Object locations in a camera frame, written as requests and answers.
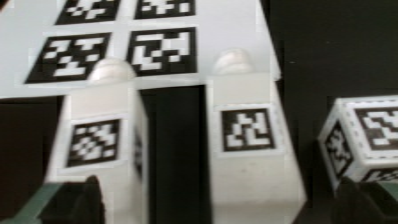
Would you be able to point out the white chair leg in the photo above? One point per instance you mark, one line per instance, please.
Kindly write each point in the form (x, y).
(102, 141)
(256, 188)

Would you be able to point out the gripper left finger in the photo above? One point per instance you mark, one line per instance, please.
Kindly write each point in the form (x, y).
(66, 203)

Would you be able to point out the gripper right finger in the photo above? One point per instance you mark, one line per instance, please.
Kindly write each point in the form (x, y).
(366, 203)

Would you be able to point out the white base tag sheet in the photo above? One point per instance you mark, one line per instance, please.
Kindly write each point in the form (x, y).
(164, 34)

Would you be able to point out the white tagged nut cube left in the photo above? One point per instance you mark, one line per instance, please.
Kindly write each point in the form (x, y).
(358, 139)

